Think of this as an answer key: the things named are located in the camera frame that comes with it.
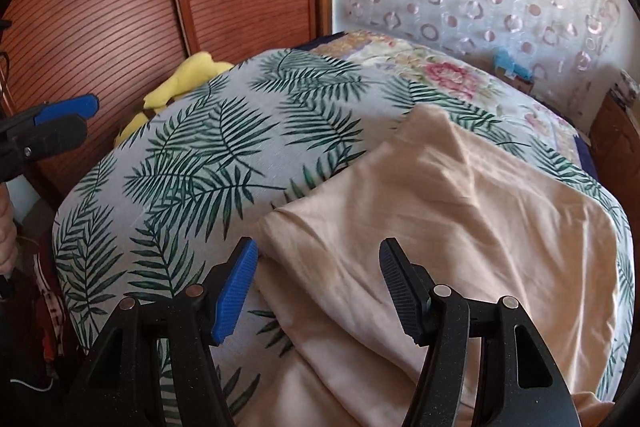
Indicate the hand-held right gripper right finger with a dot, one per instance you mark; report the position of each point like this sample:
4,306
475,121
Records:
405,297

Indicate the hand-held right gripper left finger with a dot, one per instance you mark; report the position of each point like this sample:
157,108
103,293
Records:
235,297

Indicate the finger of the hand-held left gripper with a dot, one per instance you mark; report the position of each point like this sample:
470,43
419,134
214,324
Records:
50,137
70,108

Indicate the beige printed t-shirt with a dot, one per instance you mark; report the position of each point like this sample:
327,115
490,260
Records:
425,207

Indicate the person's left hand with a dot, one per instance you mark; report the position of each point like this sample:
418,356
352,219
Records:
6,232

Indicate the wooden headboard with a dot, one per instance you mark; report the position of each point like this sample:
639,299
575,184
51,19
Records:
125,7

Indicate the yellow plush toy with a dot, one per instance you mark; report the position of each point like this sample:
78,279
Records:
190,74

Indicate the leaf-print bed sheet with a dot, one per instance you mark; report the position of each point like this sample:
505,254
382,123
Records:
200,157

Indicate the red cloth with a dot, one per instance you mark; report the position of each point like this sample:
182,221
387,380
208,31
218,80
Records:
50,302

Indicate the floral pillow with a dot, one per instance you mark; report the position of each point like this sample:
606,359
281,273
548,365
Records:
450,72

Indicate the small cardboard box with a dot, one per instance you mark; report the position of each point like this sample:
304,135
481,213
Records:
522,84

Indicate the blue plastic bag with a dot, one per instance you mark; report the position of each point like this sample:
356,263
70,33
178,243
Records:
507,62

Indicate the wooden side cabinet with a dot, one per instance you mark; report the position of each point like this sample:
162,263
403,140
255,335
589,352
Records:
615,132

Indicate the patterned box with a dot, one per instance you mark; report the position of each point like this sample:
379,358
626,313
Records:
629,89

